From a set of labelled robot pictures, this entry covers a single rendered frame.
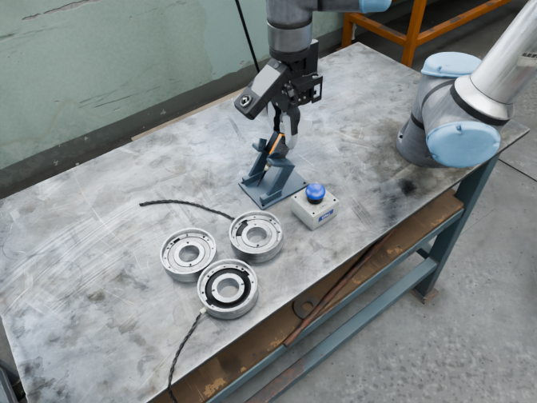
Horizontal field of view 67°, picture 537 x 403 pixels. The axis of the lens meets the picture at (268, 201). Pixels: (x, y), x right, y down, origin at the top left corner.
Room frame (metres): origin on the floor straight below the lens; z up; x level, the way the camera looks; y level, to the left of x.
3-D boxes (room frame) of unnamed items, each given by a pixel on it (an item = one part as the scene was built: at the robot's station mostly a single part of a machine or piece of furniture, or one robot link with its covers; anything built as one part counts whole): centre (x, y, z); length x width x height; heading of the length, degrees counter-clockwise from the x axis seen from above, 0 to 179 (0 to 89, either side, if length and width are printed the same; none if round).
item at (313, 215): (0.56, -0.10, 0.82); 0.08 x 0.07 x 0.05; 124
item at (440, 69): (0.74, -0.39, 0.97); 0.13 x 0.12 x 0.14; 170
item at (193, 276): (0.45, 0.16, 0.82); 0.10 x 0.10 x 0.04
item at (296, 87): (0.68, -0.06, 1.06); 0.09 x 0.08 x 0.12; 122
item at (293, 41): (0.67, -0.05, 1.14); 0.08 x 0.08 x 0.05
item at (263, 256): (0.49, 0.03, 0.82); 0.10 x 0.10 x 0.04
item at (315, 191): (0.56, -0.09, 0.85); 0.04 x 0.04 x 0.05
